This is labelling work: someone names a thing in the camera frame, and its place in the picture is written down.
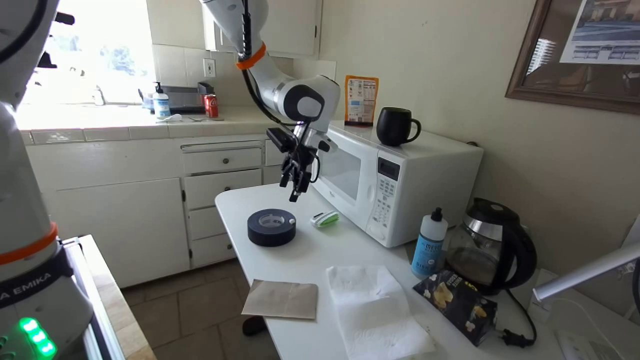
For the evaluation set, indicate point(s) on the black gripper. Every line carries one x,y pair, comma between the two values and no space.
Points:
309,143

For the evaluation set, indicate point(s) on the black masking tape roll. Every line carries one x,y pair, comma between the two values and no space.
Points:
272,226

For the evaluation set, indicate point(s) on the small green white box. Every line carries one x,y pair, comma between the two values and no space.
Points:
325,219

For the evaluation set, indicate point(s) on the white microwave oven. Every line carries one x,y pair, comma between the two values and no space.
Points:
401,180

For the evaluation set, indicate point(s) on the red can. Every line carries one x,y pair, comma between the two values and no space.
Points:
210,106

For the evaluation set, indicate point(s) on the black mug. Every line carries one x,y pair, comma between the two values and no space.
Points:
395,126

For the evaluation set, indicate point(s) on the silver black toaster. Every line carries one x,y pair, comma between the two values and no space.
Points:
186,99

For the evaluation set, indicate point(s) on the blue bottle white cap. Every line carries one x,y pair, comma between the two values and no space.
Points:
429,247

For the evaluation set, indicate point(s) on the white paper towel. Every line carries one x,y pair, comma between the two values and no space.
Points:
373,307

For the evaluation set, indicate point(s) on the blue soap dispenser bottle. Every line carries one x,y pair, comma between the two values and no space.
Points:
161,103

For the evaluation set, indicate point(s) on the white kitchen base cabinet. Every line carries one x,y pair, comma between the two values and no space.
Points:
121,200

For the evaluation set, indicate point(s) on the black snack packet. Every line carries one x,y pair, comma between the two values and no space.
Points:
456,307

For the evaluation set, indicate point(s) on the black electric kettle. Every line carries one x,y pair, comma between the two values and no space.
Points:
492,247

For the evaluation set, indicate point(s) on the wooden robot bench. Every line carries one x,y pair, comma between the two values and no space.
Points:
113,307

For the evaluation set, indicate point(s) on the brown framed picture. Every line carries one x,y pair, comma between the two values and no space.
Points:
580,53

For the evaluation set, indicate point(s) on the white wall outlet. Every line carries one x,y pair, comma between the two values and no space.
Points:
209,66

